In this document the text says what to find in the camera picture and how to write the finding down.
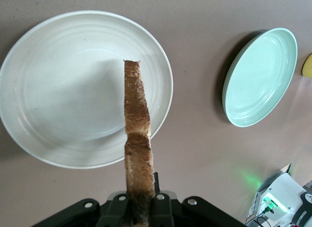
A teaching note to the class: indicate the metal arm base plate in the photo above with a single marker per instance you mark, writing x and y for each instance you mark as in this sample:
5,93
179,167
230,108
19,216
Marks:
284,169

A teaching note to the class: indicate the beige plate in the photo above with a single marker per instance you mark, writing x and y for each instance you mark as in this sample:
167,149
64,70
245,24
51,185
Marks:
61,90

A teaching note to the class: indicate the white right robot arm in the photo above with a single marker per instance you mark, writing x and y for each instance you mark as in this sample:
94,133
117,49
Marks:
287,195

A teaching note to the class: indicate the yellow squeeze bottle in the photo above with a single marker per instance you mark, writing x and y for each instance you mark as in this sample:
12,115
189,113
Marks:
308,68

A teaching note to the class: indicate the mint green plate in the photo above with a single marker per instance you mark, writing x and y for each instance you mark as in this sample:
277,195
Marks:
260,78

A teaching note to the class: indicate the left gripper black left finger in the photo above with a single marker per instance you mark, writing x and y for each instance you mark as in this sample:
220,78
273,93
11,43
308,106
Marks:
114,212

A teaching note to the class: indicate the white bread slice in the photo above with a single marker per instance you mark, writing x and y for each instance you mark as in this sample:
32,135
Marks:
136,114

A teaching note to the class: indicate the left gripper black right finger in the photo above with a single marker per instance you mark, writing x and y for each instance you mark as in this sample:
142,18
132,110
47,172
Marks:
165,212

